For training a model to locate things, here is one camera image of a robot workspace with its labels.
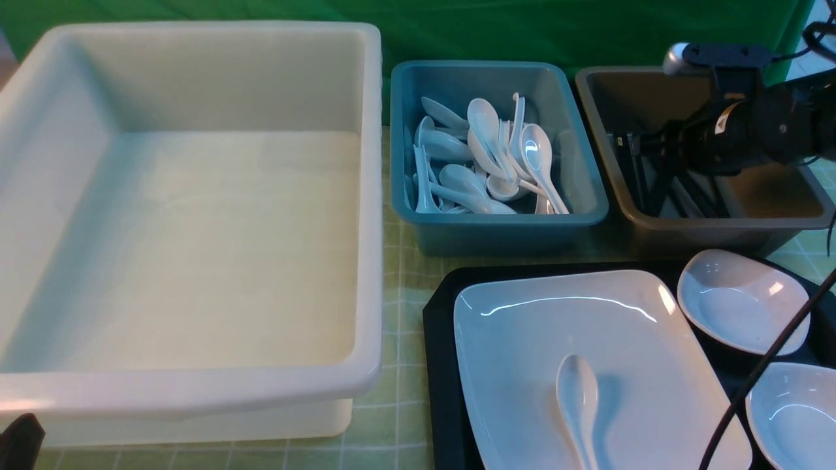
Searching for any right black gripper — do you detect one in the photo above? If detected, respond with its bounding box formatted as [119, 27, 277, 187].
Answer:
[644, 86, 794, 176]

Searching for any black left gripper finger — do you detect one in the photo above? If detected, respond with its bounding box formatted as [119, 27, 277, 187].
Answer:
[1, 413, 46, 470]

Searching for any small white bowl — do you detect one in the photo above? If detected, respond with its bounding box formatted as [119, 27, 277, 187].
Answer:
[745, 362, 835, 469]
[677, 249, 809, 355]

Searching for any large white rectangular plate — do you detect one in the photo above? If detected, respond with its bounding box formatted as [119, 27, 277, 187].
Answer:
[454, 270, 729, 469]

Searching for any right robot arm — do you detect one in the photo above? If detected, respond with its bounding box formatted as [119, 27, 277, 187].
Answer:
[638, 42, 834, 176]

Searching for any brown plastic bin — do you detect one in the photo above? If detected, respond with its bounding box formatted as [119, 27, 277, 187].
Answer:
[574, 67, 834, 258]

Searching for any black chopstick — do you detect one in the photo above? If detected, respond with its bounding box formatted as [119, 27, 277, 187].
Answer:
[669, 172, 720, 218]
[614, 132, 648, 212]

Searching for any green backdrop cloth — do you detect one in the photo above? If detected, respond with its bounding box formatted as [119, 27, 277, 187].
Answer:
[0, 0, 817, 125]

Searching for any teal plastic bin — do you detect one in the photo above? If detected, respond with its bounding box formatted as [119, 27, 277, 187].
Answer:
[389, 60, 609, 257]

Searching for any white soup spoon in bin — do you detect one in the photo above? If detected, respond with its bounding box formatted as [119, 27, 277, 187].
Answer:
[430, 164, 517, 215]
[519, 124, 570, 214]
[468, 98, 519, 185]

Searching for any large white plastic tub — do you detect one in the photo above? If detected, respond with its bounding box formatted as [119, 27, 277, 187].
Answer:
[1, 21, 384, 447]

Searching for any black serving tray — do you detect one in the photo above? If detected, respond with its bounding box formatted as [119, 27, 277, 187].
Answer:
[422, 258, 835, 469]

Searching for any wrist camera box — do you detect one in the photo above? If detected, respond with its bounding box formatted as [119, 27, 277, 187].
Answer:
[662, 42, 774, 95]

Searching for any black cable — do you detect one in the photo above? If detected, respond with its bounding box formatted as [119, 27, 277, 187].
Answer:
[698, 268, 836, 470]

